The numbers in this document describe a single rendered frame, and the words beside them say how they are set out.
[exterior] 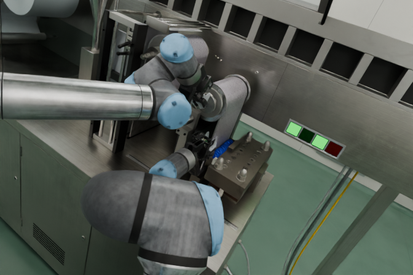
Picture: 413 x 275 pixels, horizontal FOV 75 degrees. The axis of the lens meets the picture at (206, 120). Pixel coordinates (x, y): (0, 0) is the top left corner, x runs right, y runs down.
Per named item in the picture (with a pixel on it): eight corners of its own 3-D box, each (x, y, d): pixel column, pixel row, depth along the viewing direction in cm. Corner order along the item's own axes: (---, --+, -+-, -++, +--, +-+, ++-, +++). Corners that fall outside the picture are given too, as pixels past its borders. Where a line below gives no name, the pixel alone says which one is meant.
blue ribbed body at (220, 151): (205, 160, 108) (208, 153, 107) (227, 142, 126) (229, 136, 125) (212, 164, 107) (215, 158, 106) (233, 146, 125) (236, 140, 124)
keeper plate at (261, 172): (248, 190, 116) (257, 171, 111) (255, 180, 124) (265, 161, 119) (253, 193, 115) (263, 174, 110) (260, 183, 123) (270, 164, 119)
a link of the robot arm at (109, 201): (45, 240, 37) (99, 201, 83) (126, 251, 39) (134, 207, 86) (71, 157, 39) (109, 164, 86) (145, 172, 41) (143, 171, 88)
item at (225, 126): (204, 158, 107) (219, 118, 99) (227, 139, 127) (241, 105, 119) (204, 158, 107) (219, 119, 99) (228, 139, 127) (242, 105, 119)
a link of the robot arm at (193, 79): (188, 83, 72) (165, 72, 75) (192, 91, 77) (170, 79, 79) (203, 62, 74) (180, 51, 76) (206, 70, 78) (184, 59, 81)
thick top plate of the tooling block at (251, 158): (203, 178, 105) (208, 166, 102) (241, 143, 138) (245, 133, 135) (239, 200, 99) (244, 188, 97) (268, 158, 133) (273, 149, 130)
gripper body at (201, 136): (217, 139, 95) (200, 151, 85) (209, 158, 99) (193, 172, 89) (199, 129, 97) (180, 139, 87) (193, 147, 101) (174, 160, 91)
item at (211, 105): (218, 108, 95) (202, 116, 99) (220, 107, 97) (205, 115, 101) (208, 89, 95) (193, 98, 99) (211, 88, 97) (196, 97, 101)
